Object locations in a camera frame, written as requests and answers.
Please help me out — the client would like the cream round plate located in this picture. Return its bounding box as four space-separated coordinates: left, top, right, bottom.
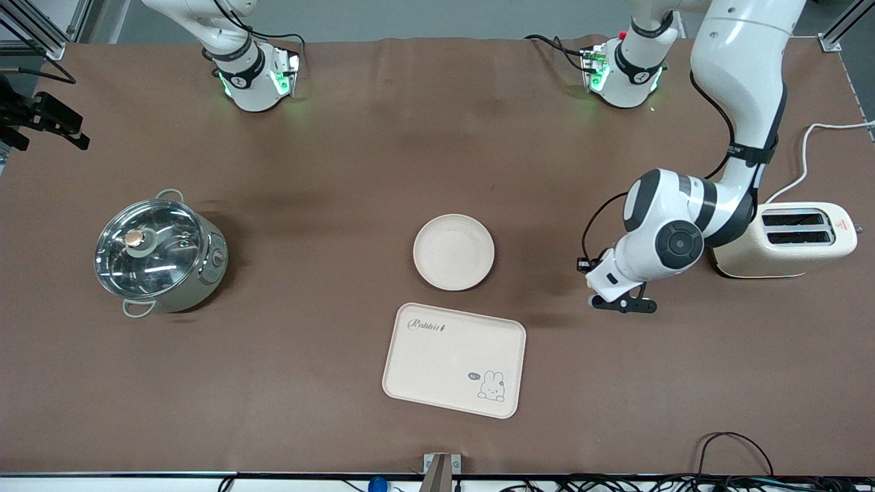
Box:
413 214 496 292

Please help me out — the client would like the glass pot lid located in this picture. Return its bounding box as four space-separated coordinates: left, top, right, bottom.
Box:
94 198 206 300

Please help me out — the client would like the cream rabbit print tray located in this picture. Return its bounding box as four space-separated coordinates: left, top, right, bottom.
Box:
381 303 527 420

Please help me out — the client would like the cream two-slot toaster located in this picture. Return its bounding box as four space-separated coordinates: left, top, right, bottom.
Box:
712 202 863 279

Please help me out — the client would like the steel electric cooking pot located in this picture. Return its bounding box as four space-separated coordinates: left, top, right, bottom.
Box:
94 189 230 319

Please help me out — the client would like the brown table cover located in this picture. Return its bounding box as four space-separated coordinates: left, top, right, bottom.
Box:
0 34 875 478

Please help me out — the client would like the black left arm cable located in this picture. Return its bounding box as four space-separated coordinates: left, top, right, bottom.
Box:
581 68 738 260

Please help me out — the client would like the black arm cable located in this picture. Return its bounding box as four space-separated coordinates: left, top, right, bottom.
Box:
581 68 738 260
0 17 77 86

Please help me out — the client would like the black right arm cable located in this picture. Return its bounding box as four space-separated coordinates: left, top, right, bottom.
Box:
0 17 77 86

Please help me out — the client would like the aluminium frame profile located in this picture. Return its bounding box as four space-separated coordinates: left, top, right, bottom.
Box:
819 0 875 53
0 0 93 61

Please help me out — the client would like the black looped cable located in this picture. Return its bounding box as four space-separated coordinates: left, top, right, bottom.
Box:
696 431 775 479

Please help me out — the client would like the black cable bundle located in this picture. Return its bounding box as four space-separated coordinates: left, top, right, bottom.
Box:
499 474 875 492

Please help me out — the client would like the white toaster power cable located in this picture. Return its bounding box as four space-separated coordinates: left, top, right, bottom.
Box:
764 120 875 204

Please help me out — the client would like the black right base cable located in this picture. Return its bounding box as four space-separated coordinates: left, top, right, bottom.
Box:
211 0 306 59

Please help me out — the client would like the black base cable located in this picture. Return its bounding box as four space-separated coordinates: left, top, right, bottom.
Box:
211 0 306 59
524 33 590 73

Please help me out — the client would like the grey metal camera bracket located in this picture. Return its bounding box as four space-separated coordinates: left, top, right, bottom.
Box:
422 453 461 492

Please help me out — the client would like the black left base cable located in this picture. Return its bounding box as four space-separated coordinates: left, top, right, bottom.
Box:
524 33 590 73

